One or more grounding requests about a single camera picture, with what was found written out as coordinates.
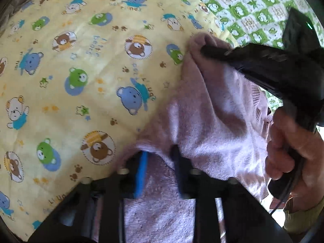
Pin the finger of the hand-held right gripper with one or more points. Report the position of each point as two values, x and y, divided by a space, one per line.
217 52

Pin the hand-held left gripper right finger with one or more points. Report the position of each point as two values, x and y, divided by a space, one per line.
181 172

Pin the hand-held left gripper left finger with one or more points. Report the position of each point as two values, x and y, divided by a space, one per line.
141 174

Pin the purple knit sweater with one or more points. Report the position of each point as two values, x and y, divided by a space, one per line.
222 131

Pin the person's right hand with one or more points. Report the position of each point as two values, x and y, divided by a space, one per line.
281 141

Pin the green frog print quilt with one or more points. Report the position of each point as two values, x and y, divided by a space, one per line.
253 10

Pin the yellow bear print bedsheet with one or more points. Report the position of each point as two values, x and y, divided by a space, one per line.
76 81

